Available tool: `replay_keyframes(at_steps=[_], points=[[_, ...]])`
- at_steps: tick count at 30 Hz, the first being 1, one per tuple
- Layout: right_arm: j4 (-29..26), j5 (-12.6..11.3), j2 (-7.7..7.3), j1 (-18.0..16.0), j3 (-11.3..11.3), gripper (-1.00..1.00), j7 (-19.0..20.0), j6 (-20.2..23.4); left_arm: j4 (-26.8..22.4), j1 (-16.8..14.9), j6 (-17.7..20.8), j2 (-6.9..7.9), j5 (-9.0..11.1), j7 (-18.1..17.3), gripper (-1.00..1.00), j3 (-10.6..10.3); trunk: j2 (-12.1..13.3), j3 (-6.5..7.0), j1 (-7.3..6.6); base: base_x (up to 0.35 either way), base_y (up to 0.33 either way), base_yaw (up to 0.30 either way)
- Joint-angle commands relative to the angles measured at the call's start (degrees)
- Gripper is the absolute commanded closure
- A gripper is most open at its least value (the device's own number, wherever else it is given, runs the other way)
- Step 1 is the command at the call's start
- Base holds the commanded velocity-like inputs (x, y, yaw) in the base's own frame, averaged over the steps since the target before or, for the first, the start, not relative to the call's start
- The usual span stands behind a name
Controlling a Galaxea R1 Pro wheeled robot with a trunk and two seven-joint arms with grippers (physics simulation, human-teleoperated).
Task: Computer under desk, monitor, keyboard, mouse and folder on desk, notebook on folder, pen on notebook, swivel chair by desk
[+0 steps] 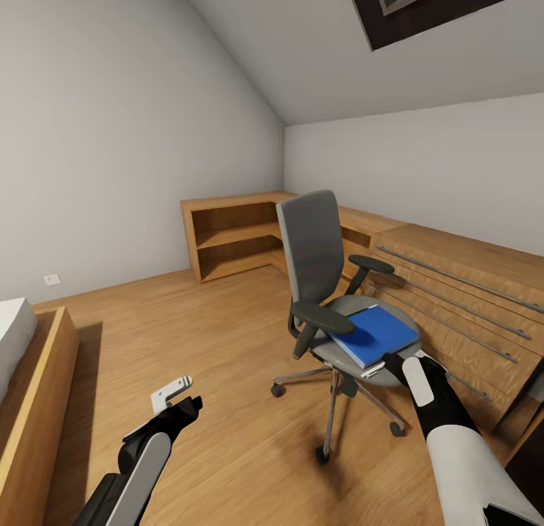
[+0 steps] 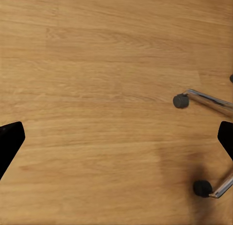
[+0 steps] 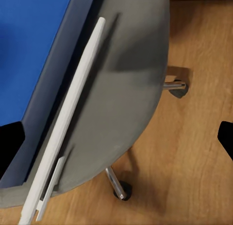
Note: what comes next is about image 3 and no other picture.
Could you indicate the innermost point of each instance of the pen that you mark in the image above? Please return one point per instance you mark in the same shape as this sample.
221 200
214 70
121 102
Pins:
34 200

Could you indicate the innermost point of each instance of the swivel chair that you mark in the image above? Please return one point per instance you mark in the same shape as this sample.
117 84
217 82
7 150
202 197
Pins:
118 100

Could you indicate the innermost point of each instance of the folder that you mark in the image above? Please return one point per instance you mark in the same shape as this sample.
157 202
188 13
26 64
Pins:
37 40

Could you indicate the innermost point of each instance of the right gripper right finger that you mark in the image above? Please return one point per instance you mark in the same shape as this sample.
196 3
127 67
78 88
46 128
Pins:
225 136

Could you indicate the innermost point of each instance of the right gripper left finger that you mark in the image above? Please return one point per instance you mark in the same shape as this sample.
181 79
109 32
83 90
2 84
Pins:
11 139

